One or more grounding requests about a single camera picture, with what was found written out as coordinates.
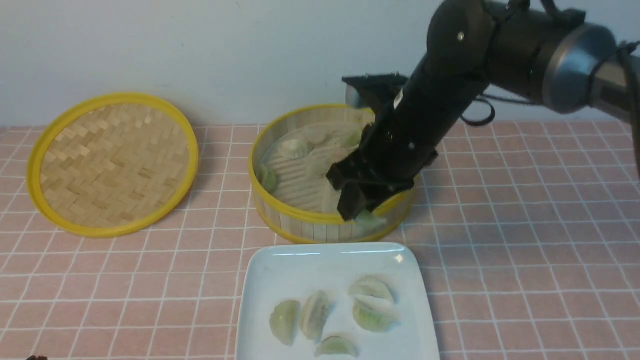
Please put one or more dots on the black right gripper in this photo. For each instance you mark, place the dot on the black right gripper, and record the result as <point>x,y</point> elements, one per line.
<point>383,165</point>

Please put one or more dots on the green dumpling steamer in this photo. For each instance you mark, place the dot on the green dumpling steamer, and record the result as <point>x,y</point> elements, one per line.
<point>368,221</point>
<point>351,138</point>

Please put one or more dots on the pale dumpling steamer front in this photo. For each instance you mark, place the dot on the pale dumpling steamer front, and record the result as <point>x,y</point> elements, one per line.
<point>371,286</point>

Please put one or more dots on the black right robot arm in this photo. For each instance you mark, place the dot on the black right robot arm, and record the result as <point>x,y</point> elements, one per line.
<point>551,58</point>

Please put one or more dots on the white square plate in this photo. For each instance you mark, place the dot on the white square plate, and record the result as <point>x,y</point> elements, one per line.
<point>296,271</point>

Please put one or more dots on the green dumpling plate right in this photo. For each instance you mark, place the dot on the green dumpling plate right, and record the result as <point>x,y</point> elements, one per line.
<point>370,318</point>

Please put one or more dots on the green dumpling plate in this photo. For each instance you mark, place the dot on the green dumpling plate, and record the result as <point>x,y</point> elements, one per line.
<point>336,345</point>
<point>282,321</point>
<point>370,318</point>

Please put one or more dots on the pale dumpling plate centre left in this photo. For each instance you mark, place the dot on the pale dumpling plate centre left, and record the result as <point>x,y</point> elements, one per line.
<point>313,315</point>

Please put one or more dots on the green dumpling plate far left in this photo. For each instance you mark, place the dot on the green dumpling plate far left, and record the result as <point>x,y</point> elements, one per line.
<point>282,321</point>

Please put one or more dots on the green dumpling plate bottom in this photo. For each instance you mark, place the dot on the green dumpling plate bottom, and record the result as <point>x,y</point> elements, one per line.
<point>336,345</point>

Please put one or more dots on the yellow-rimmed bamboo steamer basket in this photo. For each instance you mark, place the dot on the yellow-rimmed bamboo steamer basket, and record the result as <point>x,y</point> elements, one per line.
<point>303,226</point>

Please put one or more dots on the white dumpling steamer back middle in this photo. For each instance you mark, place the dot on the white dumpling steamer back middle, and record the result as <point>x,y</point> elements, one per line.
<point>315,135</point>

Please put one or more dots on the white dumpling steamer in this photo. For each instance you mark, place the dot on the white dumpling steamer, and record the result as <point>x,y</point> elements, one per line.
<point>315,135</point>
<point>294,148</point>

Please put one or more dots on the white dumpling steamer back left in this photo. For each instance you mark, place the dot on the white dumpling steamer back left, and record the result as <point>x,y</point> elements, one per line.
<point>294,148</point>

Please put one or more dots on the green dumpling steamer left edge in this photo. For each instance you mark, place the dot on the green dumpling steamer left edge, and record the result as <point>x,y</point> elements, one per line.
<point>267,177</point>

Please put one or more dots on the yellow-rimmed woven bamboo lid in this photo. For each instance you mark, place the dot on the yellow-rimmed woven bamboo lid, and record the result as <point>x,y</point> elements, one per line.
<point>113,165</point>

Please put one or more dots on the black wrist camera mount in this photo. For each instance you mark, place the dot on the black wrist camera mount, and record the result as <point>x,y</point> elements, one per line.
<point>372,91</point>

